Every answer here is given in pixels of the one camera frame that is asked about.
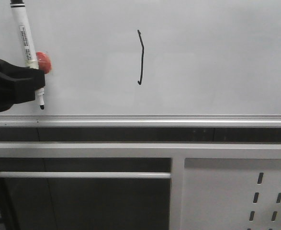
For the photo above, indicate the white perforated pegboard panel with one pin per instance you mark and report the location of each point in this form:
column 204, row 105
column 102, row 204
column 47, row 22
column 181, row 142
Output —
column 231, row 194

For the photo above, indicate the white metal whiteboard stand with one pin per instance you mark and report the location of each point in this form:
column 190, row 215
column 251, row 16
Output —
column 113, row 177

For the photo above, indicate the red round magnet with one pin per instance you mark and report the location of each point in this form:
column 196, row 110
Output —
column 44, row 62

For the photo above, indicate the white whiteboard panel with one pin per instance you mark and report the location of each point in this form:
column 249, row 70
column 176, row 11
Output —
column 181, row 62

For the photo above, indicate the white black-tipped whiteboard marker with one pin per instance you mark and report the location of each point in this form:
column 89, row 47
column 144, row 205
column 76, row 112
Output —
column 20, row 16

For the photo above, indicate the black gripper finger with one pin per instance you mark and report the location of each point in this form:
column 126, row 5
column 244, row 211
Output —
column 18, row 84

